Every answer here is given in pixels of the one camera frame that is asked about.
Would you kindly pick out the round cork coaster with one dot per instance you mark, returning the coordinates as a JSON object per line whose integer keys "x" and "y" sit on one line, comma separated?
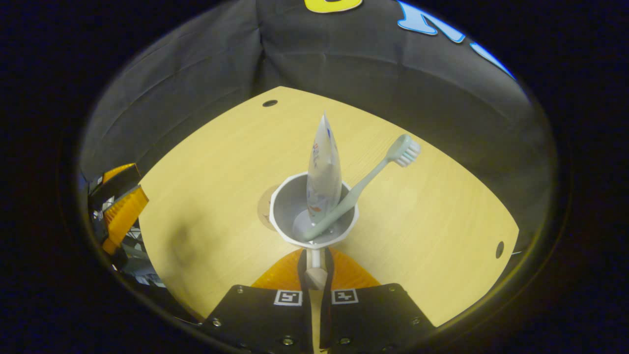
{"x": 264, "y": 206}

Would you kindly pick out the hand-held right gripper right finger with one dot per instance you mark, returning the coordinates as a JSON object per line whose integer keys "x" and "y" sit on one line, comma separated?
{"x": 363, "y": 319}

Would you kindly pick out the black backdrop cloth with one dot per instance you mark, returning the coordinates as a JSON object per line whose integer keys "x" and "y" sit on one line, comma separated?
{"x": 344, "y": 59}

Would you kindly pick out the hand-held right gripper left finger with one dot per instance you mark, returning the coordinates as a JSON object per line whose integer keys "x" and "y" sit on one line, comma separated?
{"x": 275, "y": 319}

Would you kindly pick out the white toothpaste tube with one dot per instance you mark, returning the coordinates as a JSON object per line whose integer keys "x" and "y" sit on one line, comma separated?
{"x": 324, "y": 172}

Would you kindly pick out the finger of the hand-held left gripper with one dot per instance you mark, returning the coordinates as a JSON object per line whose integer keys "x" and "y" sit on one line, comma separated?
{"x": 118, "y": 186}
{"x": 125, "y": 216}

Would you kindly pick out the pale green toothbrush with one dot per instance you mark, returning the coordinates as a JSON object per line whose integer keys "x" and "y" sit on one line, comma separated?
{"x": 373, "y": 174}

